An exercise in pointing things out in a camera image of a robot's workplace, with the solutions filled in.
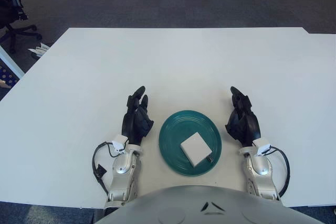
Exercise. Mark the white charger block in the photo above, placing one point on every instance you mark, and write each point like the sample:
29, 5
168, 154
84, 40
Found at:
195, 148

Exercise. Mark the tan wooden piece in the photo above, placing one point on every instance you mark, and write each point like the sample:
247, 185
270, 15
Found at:
4, 83

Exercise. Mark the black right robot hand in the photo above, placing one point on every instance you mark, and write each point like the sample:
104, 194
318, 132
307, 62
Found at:
248, 127

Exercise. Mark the white frame bar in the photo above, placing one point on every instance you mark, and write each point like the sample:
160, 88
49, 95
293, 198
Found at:
11, 62

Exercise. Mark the blue perforated panel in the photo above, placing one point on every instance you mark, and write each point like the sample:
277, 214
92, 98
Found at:
6, 75

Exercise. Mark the black office chair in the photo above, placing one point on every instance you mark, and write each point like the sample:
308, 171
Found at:
13, 31

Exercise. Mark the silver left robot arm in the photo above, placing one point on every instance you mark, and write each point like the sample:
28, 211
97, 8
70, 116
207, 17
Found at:
123, 166

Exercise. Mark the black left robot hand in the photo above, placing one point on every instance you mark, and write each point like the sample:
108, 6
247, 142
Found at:
135, 124

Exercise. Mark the silver robot torso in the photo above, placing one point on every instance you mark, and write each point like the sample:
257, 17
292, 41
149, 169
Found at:
210, 208

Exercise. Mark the green ribbed plate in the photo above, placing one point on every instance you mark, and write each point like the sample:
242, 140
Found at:
178, 129

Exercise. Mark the white paper scrap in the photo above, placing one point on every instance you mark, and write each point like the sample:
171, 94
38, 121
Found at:
39, 49

